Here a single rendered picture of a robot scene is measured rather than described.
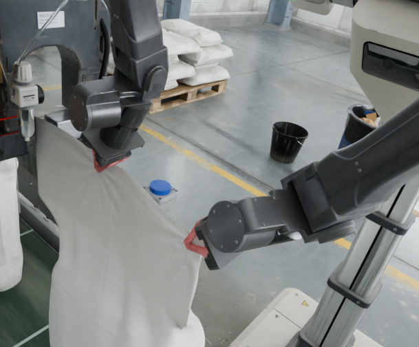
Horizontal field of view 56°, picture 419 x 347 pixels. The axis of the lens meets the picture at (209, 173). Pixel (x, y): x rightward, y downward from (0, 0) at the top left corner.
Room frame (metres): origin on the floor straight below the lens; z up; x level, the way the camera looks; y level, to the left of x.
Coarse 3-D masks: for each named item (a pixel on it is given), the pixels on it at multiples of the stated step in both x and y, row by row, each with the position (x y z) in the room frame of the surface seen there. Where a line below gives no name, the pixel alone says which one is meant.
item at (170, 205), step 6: (144, 186) 0.92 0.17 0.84; (150, 192) 0.90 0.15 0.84; (174, 192) 0.92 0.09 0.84; (156, 198) 0.88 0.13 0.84; (162, 198) 0.88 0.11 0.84; (168, 198) 0.90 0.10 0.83; (174, 198) 0.92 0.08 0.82; (162, 204) 0.88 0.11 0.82; (168, 204) 0.90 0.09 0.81; (174, 204) 0.92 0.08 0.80; (168, 210) 0.91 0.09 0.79
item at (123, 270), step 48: (48, 144) 0.73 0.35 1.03; (48, 192) 0.73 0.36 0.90; (96, 192) 0.65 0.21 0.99; (144, 192) 0.56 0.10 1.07; (96, 240) 0.64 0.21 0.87; (144, 240) 0.54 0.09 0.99; (96, 288) 0.55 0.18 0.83; (144, 288) 0.52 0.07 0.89; (192, 288) 0.46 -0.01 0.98; (96, 336) 0.50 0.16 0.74; (144, 336) 0.48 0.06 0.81; (192, 336) 0.51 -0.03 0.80
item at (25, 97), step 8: (24, 64) 0.66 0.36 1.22; (16, 72) 0.66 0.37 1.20; (24, 72) 0.66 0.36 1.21; (16, 80) 0.65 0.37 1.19; (24, 80) 0.66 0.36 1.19; (16, 88) 0.65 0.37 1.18; (24, 88) 0.65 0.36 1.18; (32, 88) 0.66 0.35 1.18; (8, 96) 0.67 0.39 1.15; (16, 96) 0.65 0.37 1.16; (24, 96) 0.65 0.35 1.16; (32, 96) 0.66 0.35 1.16; (8, 104) 0.67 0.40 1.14; (16, 104) 0.65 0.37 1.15; (24, 104) 0.65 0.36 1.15; (32, 104) 0.66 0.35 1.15
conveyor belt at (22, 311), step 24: (24, 240) 1.08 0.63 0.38; (24, 264) 0.97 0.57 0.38; (48, 264) 0.99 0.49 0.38; (24, 288) 0.87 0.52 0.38; (48, 288) 0.89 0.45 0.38; (0, 312) 0.77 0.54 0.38; (24, 312) 0.79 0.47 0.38; (48, 312) 0.80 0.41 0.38; (0, 336) 0.69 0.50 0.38; (24, 336) 0.71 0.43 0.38; (48, 336) 0.72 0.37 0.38
